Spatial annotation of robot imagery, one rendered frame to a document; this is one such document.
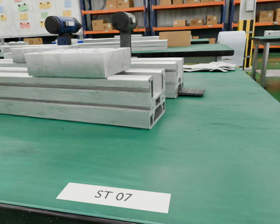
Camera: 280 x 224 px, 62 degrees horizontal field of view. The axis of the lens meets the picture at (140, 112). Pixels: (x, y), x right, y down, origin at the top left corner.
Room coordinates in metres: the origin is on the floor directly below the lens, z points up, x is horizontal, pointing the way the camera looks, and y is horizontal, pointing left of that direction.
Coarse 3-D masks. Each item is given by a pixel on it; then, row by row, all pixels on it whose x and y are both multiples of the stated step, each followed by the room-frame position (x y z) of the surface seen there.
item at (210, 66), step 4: (196, 64) 0.97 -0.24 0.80; (200, 64) 0.94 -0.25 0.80; (204, 64) 0.93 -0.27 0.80; (208, 64) 0.93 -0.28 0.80; (212, 64) 0.93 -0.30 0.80; (216, 64) 0.94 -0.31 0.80; (220, 64) 0.91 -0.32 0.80; (224, 64) 0.91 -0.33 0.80; (228, 64) 0.90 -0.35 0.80; (232, 64) 0.91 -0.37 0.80; (184, 68) 0.92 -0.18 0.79; (188, 68) 0.93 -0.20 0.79; (192, 68) 0.90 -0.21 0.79; (196, 68) 0.91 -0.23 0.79; (200, 68) 0.89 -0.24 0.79; (204, 68) 0.88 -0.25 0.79; (208, 68) 0.87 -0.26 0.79; (212, 68) 0.87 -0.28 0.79; (216, 68) 0.86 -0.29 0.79; (220, 68) 0.87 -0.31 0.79; (224, 68) 0.88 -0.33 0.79; (228, 68) 0.88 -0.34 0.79; (232, 68) 0.91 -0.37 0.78
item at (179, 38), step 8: (160, 32) 2.53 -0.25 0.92; (168, 32) 2.50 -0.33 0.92; (176, 32) 2.47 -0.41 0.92; (184, 32) 2.45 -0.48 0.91; (24, 40) 5.04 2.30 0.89; (32, 40) 4.99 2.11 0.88; (40, 40) 5.11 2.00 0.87; (168, 40) 2.49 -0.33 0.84; (176, 40) 2.47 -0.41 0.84; (184, 40) 2.44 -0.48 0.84
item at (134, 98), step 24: (0, 72) 0.49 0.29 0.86; (24, 72) 0.53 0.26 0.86; (120, 72) 0.45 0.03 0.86; (144, 72) 0.43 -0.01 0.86; (0, 96) 0.48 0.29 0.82; (24, 96) 0.44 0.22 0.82; (48, 96) 0.42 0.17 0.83; (72, 96) 0.40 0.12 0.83; (96, 96) 0.38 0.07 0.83; (120, 96) 0.37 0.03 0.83; (144, 96) 0.35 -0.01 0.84; (72, 120) 0.40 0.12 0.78; (96, 120) 0.39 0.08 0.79; (120, 120) 0.37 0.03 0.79; (144, 120) 0.35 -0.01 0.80
